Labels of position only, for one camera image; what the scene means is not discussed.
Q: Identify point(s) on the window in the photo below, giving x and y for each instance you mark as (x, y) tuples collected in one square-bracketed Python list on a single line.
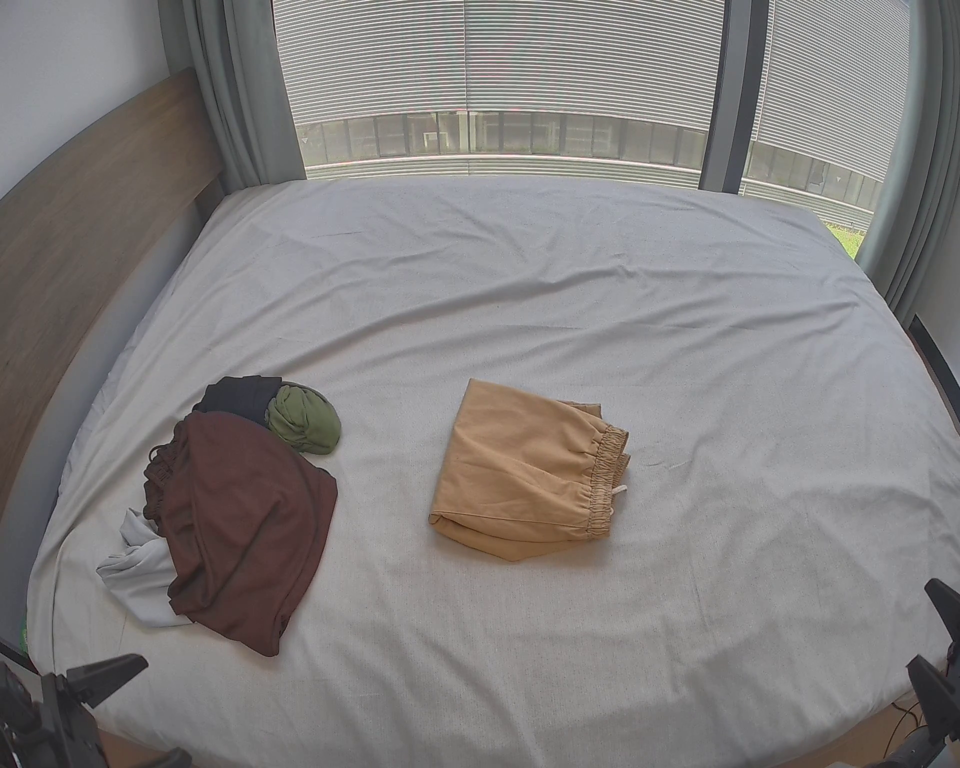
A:
[(525, 75)]

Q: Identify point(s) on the bed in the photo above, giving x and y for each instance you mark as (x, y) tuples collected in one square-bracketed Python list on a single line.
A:
[(525, 300)]

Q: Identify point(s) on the white garment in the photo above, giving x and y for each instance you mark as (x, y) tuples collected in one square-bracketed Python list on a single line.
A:
[(142, 577)]

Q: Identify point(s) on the black garment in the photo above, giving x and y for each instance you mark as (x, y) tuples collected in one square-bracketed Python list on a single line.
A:
[(236, 397)]

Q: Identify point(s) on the green garment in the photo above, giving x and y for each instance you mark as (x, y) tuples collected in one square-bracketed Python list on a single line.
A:
[(304, 420)]

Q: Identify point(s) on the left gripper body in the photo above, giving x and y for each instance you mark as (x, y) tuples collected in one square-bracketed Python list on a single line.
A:
[(52, 735)]

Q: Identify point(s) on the tan shorts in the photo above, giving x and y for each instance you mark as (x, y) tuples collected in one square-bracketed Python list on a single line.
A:
[(517, 480)]

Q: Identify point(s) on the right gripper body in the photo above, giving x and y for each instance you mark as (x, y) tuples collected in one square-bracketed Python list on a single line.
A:
[(946, 754)]

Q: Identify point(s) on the brown shorts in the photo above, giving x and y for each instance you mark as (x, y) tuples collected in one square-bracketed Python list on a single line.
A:
[(240, 525)]

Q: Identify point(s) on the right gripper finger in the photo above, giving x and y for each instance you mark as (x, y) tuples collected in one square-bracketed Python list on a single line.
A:
[(934, 701), (946, 611)]

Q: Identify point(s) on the grey-green curtain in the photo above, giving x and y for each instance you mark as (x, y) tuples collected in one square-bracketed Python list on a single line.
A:
[(240, 112), (930, 187)]

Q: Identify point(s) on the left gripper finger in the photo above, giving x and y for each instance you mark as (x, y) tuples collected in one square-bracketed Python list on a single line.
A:
[(94, 684), (150, 759)]

